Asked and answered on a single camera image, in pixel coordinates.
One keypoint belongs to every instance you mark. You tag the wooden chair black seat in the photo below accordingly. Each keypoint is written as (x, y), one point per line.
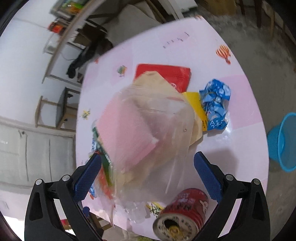
(64, 112)

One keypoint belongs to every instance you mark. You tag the pink paper sheet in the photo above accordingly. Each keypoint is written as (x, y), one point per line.
(124, 134)

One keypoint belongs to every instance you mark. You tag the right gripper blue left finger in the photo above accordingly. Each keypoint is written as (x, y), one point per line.
(42, 221)

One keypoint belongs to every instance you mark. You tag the red drink can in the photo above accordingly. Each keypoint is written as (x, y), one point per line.
(184, 217)

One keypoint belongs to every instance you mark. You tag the crumpled blue wrapper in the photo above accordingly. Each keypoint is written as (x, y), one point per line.
(214, 100)

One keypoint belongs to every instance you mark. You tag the blue plastic basin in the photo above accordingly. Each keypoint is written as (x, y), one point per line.
(281, 143)

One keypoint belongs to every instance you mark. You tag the red lidded jar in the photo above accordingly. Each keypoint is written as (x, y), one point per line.
(57, 28)

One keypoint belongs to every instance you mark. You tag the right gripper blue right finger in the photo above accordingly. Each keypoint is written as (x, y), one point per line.
(252, 220)

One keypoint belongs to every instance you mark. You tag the red foil snack bag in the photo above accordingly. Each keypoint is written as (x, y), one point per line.
(177, 76)

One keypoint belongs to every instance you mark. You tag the clear plastic container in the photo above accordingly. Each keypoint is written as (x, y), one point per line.
(158, 176)

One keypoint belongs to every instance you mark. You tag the yellow wrapper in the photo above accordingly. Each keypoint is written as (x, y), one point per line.
(195, 100)

